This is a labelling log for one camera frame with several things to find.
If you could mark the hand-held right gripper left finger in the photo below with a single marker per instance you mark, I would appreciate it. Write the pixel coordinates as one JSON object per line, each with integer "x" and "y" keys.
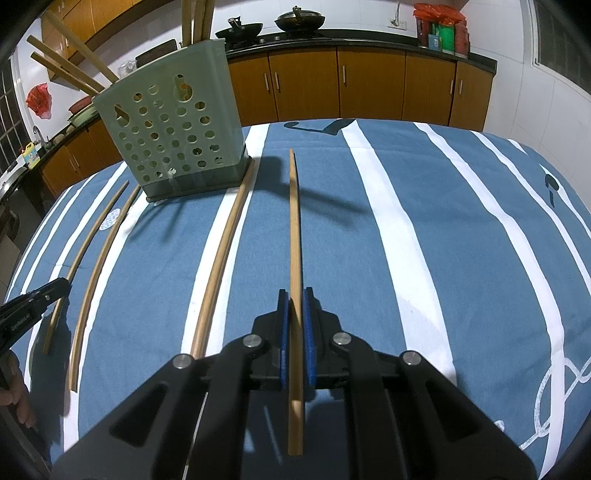
{"x": 285, "y": 332}

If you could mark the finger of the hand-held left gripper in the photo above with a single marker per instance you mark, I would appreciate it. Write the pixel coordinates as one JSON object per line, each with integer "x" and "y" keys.
{"x": 53, "y": 288}

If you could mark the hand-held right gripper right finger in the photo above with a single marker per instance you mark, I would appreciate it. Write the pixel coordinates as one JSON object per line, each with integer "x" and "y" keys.
{"x": 310, "y": 332}

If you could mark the wooden chopstick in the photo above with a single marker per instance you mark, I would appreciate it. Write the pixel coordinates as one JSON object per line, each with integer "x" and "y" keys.
{"x": 295, "y": 230}
{"x": 221, "y": 258}
{"x": 78, "y": 44}
{"x": 209, "y": 18}
{"x": 55, "y": 69}
{"x": 94, "y": 228}
{"x": 198, "y": 18}
{"x": 60, "y": 60}
{"x": 186, "y": 18}
{"x": 92, "y": 286}

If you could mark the green perforated utensil holder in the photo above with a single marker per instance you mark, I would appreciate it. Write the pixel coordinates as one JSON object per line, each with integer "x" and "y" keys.
{"x": 226, "y": 101}

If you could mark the person's left hand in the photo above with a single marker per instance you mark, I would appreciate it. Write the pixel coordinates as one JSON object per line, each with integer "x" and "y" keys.
{"x": 18, "y": 392}

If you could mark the yellow detergent bottle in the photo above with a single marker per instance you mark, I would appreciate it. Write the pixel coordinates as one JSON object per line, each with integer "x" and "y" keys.
{"x": 31, "y": 157}

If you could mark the blue striped tablecloth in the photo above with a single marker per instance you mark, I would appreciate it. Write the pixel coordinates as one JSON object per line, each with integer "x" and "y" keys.
{"x": 415, "y": 230}

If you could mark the steel faucet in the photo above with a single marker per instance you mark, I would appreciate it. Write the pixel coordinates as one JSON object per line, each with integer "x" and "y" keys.
{"x": 39, "y": 134}

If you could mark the green basin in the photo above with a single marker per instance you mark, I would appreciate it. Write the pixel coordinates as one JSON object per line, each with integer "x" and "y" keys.
{"x": 83, "y": 116}

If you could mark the red basin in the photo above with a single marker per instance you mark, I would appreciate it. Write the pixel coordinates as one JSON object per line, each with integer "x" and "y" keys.
{"x": 82, "y": 104}

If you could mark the red hanging plastic bag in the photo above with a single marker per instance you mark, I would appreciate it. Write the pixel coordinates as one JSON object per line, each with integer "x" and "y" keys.
{"x": 39, "y": 99}

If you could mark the clear plastic container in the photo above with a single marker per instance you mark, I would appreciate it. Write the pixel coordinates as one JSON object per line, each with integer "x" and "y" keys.
{"x": 127, "y": 69}

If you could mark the row of wooden base cabinets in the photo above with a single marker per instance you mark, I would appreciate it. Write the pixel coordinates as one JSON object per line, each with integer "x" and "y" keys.
{"x": 369, "y": 83}

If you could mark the dark cutting board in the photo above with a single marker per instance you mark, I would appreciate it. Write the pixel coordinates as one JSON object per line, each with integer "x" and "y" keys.
{"x": 157, "y": 48}

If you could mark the chopsticks inside holder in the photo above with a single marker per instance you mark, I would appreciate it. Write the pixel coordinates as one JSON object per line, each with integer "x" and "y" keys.
{"x": 92, "y": 14}

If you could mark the gas stove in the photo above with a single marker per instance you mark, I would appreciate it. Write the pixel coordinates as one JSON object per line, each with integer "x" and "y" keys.
{"x": 277, "y": 39}

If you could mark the black kitchen countertop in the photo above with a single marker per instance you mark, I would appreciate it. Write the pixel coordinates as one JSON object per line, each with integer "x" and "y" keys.
{"x": 360, "y": 40}

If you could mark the black wok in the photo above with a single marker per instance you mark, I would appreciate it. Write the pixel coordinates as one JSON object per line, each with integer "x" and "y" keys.
{"x": 240, "y": 31}

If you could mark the wok with steel lid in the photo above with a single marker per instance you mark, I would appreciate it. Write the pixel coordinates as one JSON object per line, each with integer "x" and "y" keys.
{"x": 300, "y": 21}

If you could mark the green packet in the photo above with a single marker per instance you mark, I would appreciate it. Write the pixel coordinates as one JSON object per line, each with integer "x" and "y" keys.
{"x": 445, "y": 37}

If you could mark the barred window with white frame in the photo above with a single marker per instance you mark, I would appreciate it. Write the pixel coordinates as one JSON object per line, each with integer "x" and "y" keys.
{"x": 554, "y": 37}
{"x": 7, "y": 124}

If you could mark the white wall outlet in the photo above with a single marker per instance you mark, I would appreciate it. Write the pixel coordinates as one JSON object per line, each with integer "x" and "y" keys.
{"x": 398, "y": 24}

